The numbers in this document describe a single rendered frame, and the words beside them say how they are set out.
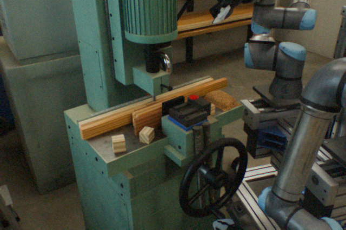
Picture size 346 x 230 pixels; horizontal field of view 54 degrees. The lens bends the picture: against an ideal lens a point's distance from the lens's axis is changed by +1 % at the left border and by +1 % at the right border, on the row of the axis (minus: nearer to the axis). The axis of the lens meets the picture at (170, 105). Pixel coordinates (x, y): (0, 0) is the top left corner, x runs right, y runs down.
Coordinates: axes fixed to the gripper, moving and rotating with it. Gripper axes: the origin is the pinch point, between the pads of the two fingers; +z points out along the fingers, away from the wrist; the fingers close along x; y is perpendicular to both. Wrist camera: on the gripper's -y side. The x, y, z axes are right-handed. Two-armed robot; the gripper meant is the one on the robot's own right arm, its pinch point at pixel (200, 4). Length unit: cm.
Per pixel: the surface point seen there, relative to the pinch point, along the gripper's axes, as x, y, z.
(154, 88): 15.3, -23.0, 15.1
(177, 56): -75, -244, -163
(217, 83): 19.3, -32.7, -19.0
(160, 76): 12.7, -20.3, 12.4
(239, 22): -68, -175, -210
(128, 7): -7.2, -6.4, 20.6
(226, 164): 51, -45, -13
